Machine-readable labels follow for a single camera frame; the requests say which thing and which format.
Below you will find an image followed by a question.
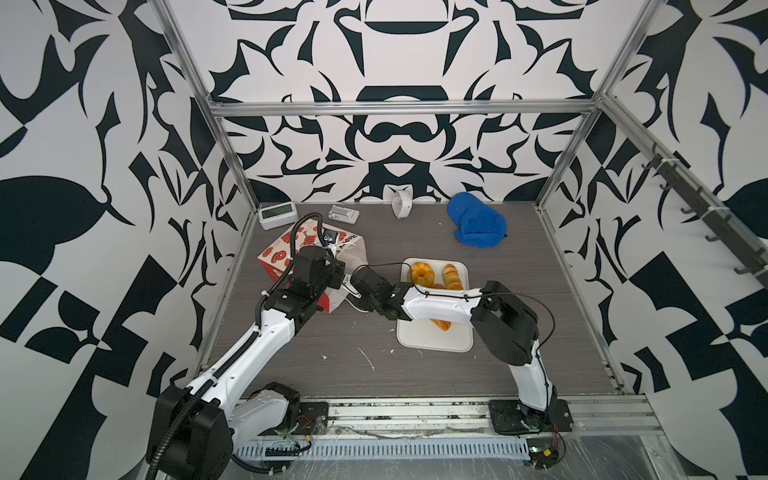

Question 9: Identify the blue cap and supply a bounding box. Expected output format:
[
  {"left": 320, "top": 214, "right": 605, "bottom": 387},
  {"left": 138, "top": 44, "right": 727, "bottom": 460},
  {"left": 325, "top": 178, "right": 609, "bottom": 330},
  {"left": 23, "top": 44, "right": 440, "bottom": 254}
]
[{"left": 447, "top": 192, "right": 507, "bottom": 248}]

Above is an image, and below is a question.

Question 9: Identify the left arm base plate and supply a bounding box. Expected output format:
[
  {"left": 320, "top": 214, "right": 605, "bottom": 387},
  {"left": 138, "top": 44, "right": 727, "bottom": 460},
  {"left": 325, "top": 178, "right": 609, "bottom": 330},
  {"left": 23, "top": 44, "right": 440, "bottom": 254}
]
[{"left": 257, "top": 400, "right": 330, "bottom": 436}]

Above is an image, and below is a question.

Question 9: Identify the white plastic tray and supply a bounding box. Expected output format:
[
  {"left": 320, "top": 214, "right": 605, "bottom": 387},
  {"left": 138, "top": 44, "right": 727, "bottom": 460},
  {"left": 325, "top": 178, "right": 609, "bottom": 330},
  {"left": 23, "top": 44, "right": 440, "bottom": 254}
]
[{"left": 396, "top": 257, "right": 474, "bottom": 353}]

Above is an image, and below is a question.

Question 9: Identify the black corrugated cable hose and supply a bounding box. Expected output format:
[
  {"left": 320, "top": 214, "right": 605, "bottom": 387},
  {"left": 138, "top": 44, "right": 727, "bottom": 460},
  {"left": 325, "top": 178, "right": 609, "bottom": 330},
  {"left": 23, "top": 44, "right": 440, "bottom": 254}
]
[{"left": 143, "top": 212, "right": 328, "bottom": 480}]

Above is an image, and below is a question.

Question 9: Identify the white digital clock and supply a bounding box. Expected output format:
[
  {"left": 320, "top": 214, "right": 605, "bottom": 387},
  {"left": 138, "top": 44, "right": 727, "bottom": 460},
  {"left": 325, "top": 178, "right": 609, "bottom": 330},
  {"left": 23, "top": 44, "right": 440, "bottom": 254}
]
[{"left": 258, "top": 201, "right": 299, "bottom": 231}]

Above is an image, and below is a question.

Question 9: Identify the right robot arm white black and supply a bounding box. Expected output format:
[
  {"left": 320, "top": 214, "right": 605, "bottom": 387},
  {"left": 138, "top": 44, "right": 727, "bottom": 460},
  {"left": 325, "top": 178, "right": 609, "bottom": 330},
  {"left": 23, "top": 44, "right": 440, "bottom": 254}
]
[{"left": 346, "top": 266, "right": 554, "bottom": 414}]

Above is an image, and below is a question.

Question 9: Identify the yellow fake bread bun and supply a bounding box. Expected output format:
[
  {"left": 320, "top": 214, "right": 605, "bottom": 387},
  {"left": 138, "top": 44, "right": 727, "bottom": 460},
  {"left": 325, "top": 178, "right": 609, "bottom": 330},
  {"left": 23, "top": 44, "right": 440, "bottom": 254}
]
[{"left": 410, "top": 262, "right": 435, "bottom": 288}]

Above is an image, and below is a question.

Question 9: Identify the red white paper bag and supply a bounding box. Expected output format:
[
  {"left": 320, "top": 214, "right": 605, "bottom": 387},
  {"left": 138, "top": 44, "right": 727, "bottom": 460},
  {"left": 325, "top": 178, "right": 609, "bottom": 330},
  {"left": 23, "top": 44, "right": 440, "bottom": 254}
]
[{"left": 258, "top": 219, "right": 368, "bottom": 313}]

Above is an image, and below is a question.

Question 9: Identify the brown triangular fake pastry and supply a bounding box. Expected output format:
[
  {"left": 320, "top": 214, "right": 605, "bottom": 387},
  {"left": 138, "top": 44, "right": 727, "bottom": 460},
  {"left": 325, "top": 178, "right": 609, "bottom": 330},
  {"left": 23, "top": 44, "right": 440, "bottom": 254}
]
[{"left": 431, "top": 319, "right": 451, "bottom": 331}]

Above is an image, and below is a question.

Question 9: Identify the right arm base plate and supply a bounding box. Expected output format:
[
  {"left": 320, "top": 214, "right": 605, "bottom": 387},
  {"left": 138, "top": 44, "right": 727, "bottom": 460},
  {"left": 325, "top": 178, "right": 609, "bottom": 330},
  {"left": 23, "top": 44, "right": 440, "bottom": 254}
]
[{"left": 488, "top": 399, "right": 573, "bottom": 436}]

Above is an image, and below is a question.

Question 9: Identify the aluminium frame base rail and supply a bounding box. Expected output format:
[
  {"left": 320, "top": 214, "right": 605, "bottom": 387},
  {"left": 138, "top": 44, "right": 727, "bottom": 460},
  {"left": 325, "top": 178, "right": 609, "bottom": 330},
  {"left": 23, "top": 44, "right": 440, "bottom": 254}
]
[{"left": 146, "top": 392, "right": 667, "bottom": 463}]

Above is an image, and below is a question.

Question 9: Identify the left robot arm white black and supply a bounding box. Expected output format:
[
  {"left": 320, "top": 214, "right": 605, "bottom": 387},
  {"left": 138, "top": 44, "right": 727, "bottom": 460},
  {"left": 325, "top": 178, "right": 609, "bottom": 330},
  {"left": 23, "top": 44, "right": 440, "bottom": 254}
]
[{"left": 145, "top": 245, "right": 344, "bottom": 479}]

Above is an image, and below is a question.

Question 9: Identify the grey wall hook rail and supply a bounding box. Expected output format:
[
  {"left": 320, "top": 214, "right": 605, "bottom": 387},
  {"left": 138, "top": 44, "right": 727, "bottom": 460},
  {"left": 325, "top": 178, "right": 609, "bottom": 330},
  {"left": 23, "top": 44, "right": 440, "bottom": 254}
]
[{"left": 640, "top": 143, "right": 767, "bottom": 289}]

